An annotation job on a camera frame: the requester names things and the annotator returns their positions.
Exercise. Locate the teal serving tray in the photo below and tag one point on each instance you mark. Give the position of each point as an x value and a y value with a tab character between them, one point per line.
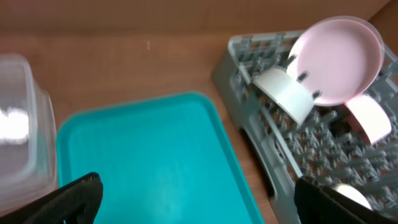
165	160

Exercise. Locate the grey dishwasher rack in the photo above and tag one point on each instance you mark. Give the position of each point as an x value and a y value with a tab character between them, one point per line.
325	147

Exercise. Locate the grey bowl with food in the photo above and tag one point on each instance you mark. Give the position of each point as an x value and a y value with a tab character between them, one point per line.
286	92

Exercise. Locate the pink plate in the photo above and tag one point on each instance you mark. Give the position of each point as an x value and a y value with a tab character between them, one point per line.
342	56

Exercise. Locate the white cup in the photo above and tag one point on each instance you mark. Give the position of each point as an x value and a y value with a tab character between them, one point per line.
353	194

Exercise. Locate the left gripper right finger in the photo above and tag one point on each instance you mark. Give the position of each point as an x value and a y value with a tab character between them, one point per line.
317	204

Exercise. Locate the pink bowl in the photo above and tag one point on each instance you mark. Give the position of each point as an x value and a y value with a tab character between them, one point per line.
368	117

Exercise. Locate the clear plastic bin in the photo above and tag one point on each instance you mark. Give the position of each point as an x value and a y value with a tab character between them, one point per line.
28	132

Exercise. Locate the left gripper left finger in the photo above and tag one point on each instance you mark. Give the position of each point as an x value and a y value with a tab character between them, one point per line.
76	202

